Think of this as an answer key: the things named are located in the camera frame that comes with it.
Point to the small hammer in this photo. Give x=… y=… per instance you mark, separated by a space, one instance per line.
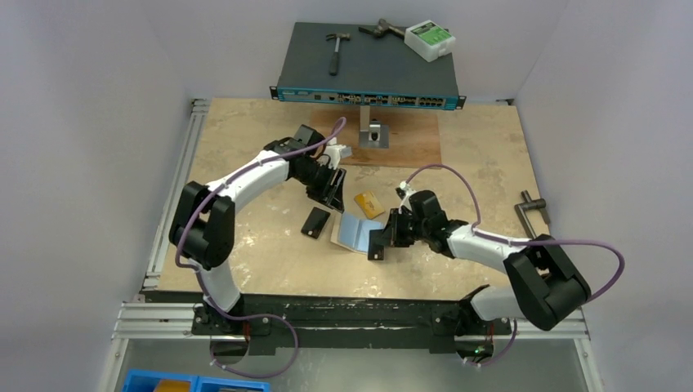
x=335 y=59

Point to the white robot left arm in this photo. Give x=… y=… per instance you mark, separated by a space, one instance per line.
x=204 y=223

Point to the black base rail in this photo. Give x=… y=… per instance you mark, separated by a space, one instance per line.
x=268 y=322

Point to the dark pliers tool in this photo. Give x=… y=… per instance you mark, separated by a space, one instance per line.
x=382 y=29

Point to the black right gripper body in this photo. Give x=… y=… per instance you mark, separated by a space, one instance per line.
x=393 y=231

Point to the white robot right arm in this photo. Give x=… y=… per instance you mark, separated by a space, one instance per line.
x=544 y=284

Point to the aluminium frame rail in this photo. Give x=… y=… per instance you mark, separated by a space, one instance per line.
x=483 y=152

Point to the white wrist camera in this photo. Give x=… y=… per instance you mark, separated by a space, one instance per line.
x=404 y=191
x=336 y=152

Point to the tan leather card holder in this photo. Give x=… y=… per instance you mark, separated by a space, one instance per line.
x=352 y=232

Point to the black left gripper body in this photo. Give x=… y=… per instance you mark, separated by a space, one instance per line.
x=323 y=177

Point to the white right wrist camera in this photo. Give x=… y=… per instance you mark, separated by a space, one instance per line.
x=404 y=191

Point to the metal stand base bracket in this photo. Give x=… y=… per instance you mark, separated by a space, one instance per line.
x=373 y=134

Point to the blue plastic bin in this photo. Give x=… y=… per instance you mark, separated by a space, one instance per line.
x=142 y=381

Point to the white green box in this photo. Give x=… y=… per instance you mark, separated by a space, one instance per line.
x=429 y=40

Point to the brown plywood board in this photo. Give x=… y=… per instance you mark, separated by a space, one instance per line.
x=414 y=136

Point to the gold credit card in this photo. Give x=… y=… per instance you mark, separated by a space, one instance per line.
x=369 y=204

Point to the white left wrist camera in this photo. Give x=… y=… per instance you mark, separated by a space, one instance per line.
x=336 y=152

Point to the blue network switch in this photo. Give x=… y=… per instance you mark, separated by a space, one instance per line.
x=372 y=71

